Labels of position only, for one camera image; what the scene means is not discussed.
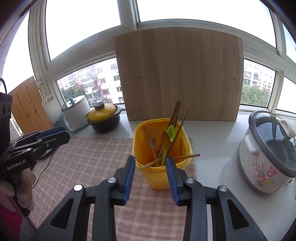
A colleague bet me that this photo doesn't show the window frame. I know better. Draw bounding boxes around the window frame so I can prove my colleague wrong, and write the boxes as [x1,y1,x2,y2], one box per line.
[28,0,296,117]

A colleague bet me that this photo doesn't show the orange pine wood board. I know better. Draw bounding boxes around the orange pine wood board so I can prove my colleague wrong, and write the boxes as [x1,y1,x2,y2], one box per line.
[9,77,53,134]

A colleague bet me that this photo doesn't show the yellow plastic utensil bin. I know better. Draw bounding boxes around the yellow plastic utensil bin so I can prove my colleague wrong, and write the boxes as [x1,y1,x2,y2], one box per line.
[132,118,193,190]

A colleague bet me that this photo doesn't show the large light wood board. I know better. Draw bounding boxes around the large light wood board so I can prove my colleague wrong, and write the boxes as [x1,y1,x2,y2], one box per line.
[114,27,244,121]

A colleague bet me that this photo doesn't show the wooden stick lying in bin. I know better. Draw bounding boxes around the wooden stick lying in bin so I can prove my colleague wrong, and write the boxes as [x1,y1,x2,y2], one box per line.
[139,153,201,170]

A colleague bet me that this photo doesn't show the green plastic spoon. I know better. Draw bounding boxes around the green plastic spoon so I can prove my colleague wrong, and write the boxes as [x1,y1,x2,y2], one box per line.
[160,125,175,166]

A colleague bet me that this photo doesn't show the red-tipped wooden chopstick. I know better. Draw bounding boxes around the red-tipped wooden chopstick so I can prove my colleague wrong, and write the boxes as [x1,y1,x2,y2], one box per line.
[166,106,190,158]

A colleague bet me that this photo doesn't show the white plastic cutting board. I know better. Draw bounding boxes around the white plastic cutting board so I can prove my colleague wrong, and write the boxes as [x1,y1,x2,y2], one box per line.
[41,94,61,125]

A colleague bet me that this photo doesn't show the pink plaid tablecloth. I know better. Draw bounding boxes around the pink plaid tablecloth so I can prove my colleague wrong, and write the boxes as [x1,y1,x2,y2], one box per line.
[32,137,186,240]

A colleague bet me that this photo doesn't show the gold fork in bin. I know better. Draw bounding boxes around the gold fork in bin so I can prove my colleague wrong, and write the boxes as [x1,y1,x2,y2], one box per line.
[142,124,160,159]

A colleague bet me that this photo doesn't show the left hand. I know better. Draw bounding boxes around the left hand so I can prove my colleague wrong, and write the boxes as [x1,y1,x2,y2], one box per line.
[13,168,36,211]

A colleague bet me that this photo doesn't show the wooden chopstick in bin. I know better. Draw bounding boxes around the wooden chopstick in bin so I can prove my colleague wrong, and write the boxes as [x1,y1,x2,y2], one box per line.
[166,99,180,130]
[172,100,182,128]

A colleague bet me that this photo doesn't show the black pot yellow lid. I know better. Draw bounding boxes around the black pot yellow lid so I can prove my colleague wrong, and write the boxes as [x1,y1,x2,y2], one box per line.
[86,102,122,133]

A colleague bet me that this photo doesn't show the floral white rice cooker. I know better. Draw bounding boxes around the floral white rice cooker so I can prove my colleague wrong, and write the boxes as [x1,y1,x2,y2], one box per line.
[239,110,295,194]

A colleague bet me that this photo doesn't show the white teal electric cooker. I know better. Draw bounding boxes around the white teal electric cooker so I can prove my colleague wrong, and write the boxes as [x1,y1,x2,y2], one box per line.
[60,95,90,133]

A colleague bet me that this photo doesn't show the white ring light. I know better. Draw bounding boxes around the white ring light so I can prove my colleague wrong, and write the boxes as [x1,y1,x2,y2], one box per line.
[37,148,56,161]

